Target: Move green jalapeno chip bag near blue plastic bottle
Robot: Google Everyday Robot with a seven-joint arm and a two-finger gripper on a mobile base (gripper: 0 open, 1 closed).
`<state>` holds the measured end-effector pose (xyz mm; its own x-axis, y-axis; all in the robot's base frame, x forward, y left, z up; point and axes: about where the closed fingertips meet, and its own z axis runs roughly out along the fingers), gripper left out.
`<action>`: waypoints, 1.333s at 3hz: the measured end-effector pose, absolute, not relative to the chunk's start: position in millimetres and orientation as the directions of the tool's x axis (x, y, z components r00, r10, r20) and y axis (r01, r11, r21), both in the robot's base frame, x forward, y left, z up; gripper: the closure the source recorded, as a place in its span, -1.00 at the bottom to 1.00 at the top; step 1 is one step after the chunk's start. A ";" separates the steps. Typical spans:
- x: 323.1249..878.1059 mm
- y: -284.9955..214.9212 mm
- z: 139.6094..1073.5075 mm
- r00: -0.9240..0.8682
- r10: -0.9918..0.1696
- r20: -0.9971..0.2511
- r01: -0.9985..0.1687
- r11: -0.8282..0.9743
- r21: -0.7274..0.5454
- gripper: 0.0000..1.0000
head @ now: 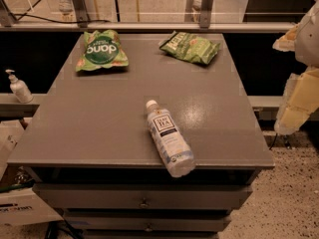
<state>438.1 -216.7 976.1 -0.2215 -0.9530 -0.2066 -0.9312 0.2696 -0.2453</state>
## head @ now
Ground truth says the green jalapeno kettle chip bag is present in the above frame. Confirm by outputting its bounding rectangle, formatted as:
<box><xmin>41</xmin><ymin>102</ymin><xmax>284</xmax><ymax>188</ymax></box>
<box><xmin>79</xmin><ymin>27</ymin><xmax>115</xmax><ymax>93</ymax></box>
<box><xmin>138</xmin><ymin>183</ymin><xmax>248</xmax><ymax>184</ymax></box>
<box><xmin>159</xmin><ymin>31</ymin><xmax>220</xmax><ymax>65</ymax></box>

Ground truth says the blue label plastic tea bottle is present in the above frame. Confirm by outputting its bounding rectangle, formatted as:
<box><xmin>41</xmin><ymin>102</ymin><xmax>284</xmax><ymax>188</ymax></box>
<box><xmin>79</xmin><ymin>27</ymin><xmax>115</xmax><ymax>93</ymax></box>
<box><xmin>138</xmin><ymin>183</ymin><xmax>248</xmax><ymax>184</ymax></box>
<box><xmin>146</xmin><ymin>100</ymin><xmax>195</xmax><ymax>178</ymax></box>

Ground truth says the green dang chip bag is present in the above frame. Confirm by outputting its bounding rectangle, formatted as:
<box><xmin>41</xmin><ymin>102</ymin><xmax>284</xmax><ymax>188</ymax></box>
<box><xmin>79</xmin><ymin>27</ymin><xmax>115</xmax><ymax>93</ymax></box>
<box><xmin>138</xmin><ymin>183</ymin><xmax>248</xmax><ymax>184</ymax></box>
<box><xmin>76</xmin><ymin>30</ymin><xmax>129</xmax><ymax>72</ymax></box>

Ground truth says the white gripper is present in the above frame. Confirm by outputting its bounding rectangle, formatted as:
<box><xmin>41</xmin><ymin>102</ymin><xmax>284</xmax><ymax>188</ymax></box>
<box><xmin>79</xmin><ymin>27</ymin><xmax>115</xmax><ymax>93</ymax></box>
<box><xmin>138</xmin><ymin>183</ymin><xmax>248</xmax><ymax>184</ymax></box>
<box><xmin>272</xmin><ymin>1</ymin><xmax>319</xmax><ymax>135</ymax></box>

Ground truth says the grey drawer cabinet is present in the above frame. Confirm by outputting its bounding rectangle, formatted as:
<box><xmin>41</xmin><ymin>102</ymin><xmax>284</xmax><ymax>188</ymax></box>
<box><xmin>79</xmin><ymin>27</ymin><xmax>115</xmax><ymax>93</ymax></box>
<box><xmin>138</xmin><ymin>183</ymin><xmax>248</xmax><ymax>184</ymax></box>
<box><xmin>9</xmin><ymin>34</ymin><xmax>273</xmax><ymax>239</ymax></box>

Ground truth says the white pump dispenser bottle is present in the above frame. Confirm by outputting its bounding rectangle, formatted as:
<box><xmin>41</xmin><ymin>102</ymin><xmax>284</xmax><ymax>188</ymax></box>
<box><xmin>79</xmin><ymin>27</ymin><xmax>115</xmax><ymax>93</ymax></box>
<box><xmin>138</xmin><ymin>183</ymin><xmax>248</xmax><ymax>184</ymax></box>
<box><xmin>6</xmin><ymin>69</ymin><xmax>33</xmax><ymax>104</ymax></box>

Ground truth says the white cardboard box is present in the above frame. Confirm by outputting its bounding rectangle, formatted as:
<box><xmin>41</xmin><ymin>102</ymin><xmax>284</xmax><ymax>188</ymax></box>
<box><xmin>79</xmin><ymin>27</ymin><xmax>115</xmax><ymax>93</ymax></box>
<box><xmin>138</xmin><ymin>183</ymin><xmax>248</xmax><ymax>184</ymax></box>
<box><xmin>0</xmin><ymin>119</ymin><xmax>62</xmax><ymax>226</ymax></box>

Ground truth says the black cable on ledge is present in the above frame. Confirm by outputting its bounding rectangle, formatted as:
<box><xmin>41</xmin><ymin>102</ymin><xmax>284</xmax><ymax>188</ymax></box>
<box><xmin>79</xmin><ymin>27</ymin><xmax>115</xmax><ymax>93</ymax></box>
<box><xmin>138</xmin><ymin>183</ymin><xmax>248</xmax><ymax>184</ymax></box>
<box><xmin>9</xmin><ymin>12</ymin><xmax>113</xmax><ymax>25</ymax></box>

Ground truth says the metal drawer knob upper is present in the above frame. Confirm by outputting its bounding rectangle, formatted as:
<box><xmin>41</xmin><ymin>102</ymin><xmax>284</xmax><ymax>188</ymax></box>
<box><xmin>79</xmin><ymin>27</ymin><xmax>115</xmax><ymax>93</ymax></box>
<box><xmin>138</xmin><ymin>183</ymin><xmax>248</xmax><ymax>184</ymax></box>
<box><xmin>140</xmin><ymin>199</ymin><xmax>150</xmax><ymax>209</ymax></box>

